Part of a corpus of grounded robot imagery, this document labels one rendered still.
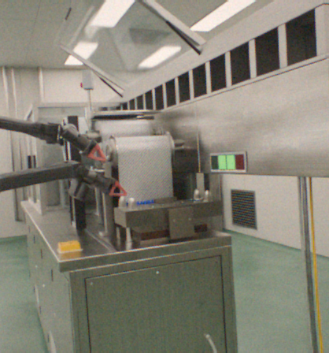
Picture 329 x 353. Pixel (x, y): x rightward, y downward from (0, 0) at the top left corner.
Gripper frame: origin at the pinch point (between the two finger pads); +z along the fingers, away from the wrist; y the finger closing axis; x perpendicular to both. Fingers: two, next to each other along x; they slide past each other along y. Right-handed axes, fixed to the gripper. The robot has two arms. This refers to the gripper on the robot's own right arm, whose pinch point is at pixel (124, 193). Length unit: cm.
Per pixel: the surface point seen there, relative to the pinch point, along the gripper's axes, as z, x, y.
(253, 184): 246, 102, -297
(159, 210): 9.2, -1.5, 20.0
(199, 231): 28.8, -2.0, 18.8
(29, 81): -63, 136, -556
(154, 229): 11.0, -8.7, 18.9
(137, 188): 4.0, 4.1, 0.3
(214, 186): 44, 23, -13
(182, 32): -10, 67, 13
